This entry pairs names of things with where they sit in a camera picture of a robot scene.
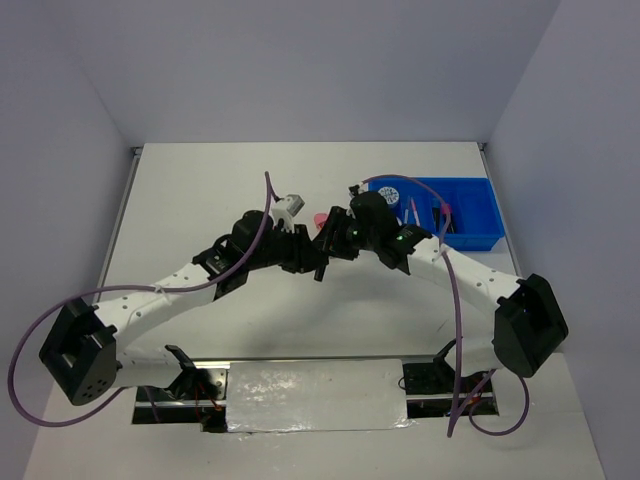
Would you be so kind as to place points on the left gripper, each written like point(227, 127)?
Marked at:
point(304, 256)

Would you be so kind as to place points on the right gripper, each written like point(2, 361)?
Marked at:
point(333, 244)

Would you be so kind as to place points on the orange cap black highlighter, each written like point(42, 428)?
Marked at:
point(319, 273)

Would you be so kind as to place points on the orange clear pen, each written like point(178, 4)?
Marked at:
point(414, 212)

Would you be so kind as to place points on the pink cap black highlighter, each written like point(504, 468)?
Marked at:
point(447, 215)

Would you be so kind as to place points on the blue round tape tin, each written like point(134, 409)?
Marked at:
point(391, 195)

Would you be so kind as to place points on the blue cap black highlighter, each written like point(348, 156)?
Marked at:
point(436, 214)

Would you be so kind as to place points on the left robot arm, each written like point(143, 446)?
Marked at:
point(89, 348)

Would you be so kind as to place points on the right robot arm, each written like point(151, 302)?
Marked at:
point(526, 321)

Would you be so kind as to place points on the blue plastic sorting bin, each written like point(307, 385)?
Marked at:
point(464, 209)

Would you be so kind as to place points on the silver foil sheet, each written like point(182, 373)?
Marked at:
point(310, 396)

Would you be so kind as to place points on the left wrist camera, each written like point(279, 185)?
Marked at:
point(287, 208)

